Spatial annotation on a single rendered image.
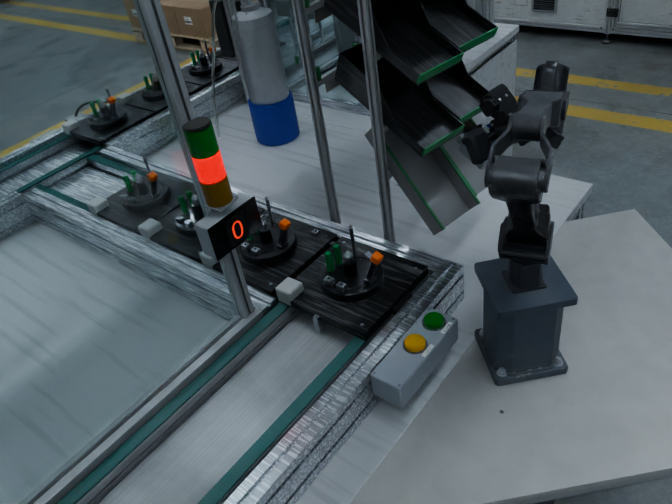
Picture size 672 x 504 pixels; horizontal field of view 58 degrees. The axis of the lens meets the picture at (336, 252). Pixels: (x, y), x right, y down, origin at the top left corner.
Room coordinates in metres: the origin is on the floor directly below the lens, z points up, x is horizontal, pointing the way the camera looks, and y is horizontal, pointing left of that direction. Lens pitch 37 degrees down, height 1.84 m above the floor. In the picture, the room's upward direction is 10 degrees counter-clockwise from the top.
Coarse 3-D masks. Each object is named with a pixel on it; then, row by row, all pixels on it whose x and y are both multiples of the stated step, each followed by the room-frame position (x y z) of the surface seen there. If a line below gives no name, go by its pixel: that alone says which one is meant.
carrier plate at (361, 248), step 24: (312, 264) 1.10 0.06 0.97; (384, 264) 1.06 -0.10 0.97; (408, 264) 1.04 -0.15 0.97; (312, 288) 1.02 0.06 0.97; (384, 288) 0.98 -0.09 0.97; (408, 288) 0.97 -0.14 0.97; (312, 312) 0.95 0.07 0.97; (336, 312) 0.93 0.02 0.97; (360, 312) 0.92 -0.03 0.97; (384, 312) 0.90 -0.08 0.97; (360, 336) 0.86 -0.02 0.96
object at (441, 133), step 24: (360, 48) 1.34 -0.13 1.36; (336, 72) 1.31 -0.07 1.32; (360, 72) 1.25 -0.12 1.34; (384, 72) 1.36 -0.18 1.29; (360, 96) 1.26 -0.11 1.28; (384, 96) 1.28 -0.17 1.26; (408, 96) 1.29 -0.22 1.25; (432, 96) 1.25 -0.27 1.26; (384, 120) 1.20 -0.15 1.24; (408, 120) 1.21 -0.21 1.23; (432, 120) 1.22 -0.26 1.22; (456, 120) 1.20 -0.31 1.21; (408, 144) 1.15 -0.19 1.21; (432, 144) 1.13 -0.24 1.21
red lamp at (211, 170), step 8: (200, 160) 0.94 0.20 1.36; (208, 160) 0.94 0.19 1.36; (216, 160) 0.95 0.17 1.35; (200, 168) 0.95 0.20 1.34; (208, 168) 0.94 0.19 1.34; (216, 168) 0.95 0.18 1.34; (224, 168) 0.97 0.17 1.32; (200, 176) 0.95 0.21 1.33; (208, 176) 0.94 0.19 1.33; (216, 176) 0.94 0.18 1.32; (224, 176) 0.96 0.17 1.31
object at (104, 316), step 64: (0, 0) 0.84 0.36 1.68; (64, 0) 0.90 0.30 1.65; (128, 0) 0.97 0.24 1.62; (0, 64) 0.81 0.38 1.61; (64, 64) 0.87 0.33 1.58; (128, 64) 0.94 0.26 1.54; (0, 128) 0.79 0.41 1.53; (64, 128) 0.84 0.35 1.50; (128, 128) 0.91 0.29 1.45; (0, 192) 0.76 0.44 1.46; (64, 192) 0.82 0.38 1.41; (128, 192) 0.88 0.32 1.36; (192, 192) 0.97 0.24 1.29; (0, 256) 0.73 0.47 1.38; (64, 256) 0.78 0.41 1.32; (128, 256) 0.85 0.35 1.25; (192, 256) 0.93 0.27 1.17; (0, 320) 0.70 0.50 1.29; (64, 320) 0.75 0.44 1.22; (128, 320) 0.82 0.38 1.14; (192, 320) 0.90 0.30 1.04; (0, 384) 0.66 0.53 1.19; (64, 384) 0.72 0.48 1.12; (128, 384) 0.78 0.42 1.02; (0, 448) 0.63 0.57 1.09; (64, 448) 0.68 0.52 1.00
